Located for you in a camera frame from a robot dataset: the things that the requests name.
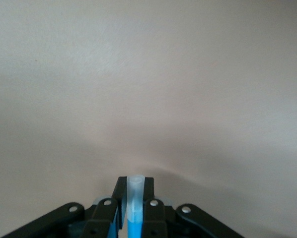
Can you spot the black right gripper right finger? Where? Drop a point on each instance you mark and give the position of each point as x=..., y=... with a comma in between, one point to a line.
x=161, y=220

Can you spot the blue marker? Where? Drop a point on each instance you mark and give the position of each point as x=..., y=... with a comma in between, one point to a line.
x=134, y=198

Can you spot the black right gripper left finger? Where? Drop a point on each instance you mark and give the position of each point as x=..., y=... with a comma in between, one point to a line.
x=98, y=220

